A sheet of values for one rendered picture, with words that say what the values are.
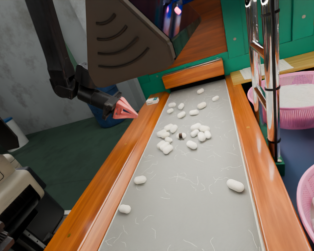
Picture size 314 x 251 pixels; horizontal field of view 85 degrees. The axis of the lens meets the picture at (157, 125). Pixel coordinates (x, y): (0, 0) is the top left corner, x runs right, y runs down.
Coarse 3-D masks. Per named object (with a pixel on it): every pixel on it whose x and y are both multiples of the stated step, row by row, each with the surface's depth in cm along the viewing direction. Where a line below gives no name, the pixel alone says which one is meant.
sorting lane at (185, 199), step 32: (192, 96) 85; (224, 96) 73; (160, 128) 68; (224, 128) 54; (160, 160) 52; (192, 160) 47; (224, 160) 43; (128, 192) 45; (160, 192) 42; (192, 192) 39; (224, 192) 36; (128, 224) 37; (160, 224) 35; (192, 224) 33; (224, 224) 31; (256, 224) 29
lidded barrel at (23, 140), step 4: (4, 120) 349; (8, 120) 342; (12, 120) 353; (8, 124) 341; (12, 124) 349; (16, 124) 363; (12, 128) 347; (16, 128) 355; (16, 132) 353; (20, 132) 362; (20, 136) 360; (24, 136) 370; (20, 140) 359; (24, 140) 366; (28, 140) 380; (20, 144) 359; (24, 144) 365; (16, 148) 356
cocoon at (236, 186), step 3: (228, 180) 36; (231, 180) 36; (234, 180) 36; (228, 183) 36; (231, 183) 35; (234, 183) 35; (237, 183) 35; (240, 183) 34; (228, 186) 36; (231, 186) 35; (234, 186) 35; (237, 186) 34; (240, 186) 34; (243, 186) 34; (234, 189) 35; (237, 189) 34; (240, 189) 34; (243, 189) 34
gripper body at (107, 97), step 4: (100, 92) 56; (104, 92) 57; (120, 92) 59; (92, 96) 55; (96, 96) 55; (100, 96) 55; (104, 96) 55; (108, 96) 56; (112, 96) 56; (116, 96) 57; (92, 100) 55; (96, 100) 55; (100, 100) 55; (104, 100) 55; (108, 100) 53; (92, 104) 56; (96, 104) 56; (100, 104) 55; (104, 104) 52; (108, 104) 52; (100, 108) 56; (104, 108) 53; (104, 112) 54; (108, 112) 57; (104, 116) 54; (108, 116) 57
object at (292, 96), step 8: (280, 88) 65; (288, 88) 64; (296, 88) 61; (304, 88) 59; (312, 88) 57; (280, 96) 60; (288, 96) 58; (296, 96) 56; (304, 96) 55; (312, 96) 53; (280, 104) 56; (288, 104) 55; (296, 104) 53; (304, 104) 52; (312, 104) 51
